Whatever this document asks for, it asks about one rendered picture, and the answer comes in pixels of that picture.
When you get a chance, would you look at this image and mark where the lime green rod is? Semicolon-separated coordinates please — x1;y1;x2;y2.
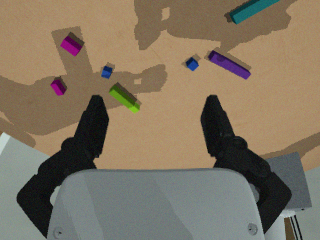
109;85;140;113

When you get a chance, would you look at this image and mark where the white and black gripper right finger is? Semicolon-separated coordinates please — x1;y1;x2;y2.
200;95;292;234

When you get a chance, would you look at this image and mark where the purple rod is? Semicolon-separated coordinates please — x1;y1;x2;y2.
208;50;251;80

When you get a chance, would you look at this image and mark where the turquoise rod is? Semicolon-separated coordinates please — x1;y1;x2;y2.
229;0;280;25

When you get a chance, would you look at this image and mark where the small blue block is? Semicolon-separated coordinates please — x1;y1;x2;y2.
186;57;199;71
101;66;113;79

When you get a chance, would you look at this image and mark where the magenta rod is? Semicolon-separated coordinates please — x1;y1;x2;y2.
60;36;82;56
51;79;66;96

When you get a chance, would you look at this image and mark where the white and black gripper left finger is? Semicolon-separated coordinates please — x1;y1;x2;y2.
16;95;109;239

